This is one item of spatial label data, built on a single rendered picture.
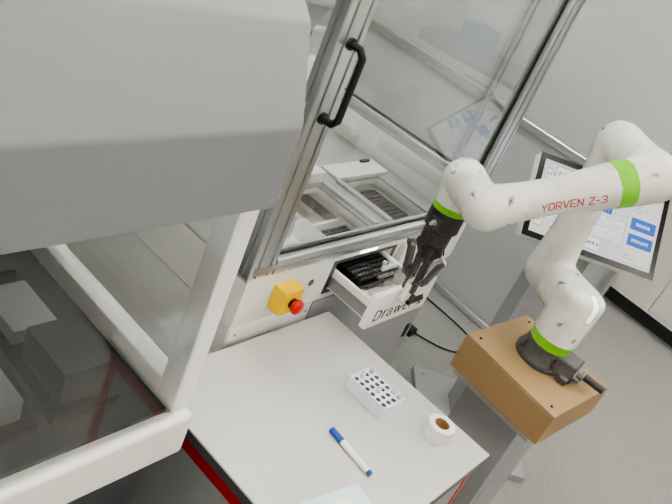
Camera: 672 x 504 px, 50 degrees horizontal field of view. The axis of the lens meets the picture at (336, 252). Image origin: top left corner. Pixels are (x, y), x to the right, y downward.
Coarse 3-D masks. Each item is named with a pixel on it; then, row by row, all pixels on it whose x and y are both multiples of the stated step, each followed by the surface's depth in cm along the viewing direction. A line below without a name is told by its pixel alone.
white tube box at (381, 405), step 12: (360, 372) 180; (348, 384) 178; (360, 384) 177; (372, 384) 177; (384, 384) 179; (360, 396) 175; (372, 396) 174; (384, 396) 175; (372, 408) 173; (384, 408) 171; (396, 408) 176
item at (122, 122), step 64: (0, 0) 68; (64, 0) 72; (128, 0) 78; (192, 0) 85; (256, 0) 93; (0, 64) 69; (64, 64) 74; (128, 64) 80; (192, 64) 87; (256, 64) 94; (0, 128) 71; (64, 128) 76; (128, 128) 82; (192, 128) 89; (256, 128) 97; (0, 192) 74; (64, 192) 80; (128, 192) 87; (192, 192) 96; (256, 192) 106; (192, 384) 130; (128, 448) 124
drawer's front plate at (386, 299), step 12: (396, 288) 193; (420, 288) 203; (372, 300) 187; (384, 300) 190; (396, 300) 196; (420, 300) 209; (372, 312) 189; (396, 312) 201; (360, 324) 191; (372, 324) 194
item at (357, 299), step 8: (384, 256) 215; (400, 264) 212; (336, 272) 196; (400, 272) 212; (336, 280) 196; (344, 280) 194; (392, 280) 214; (400, 280) 212; (328, 288) 199; (336, 288) 196; (344, 288) 194; (352, 288) 193; (368, 288) 206; (344, 296) 195; (352, 296) 193; (360, 296) 192; (368, 296) 191; (352, 304) 194; (360, 304) 192; (360, 312) 192
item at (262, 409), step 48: (288, 336) 187; (336, 336) 195; (240, 384) 166; (288, 384) 172; (336, 384) 178; (192, 432) 149; (240, 432) 154; (288, 432) 159; (384, 432) 170; (144, 480) 166; (192, 480) 154; (240, 480) 143; (288, 480) 148; (336, 480) 152; (384, 480) 157; (432, 480) 163
